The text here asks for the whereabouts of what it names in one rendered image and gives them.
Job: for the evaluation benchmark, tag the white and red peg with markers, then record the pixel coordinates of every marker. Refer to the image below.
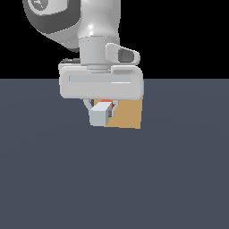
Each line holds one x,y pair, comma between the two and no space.
99,115

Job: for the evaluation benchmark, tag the tan box with hole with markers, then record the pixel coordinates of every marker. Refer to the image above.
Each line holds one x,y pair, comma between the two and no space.
127,115

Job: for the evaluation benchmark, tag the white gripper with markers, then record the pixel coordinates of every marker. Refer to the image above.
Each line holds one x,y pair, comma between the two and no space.
101,83

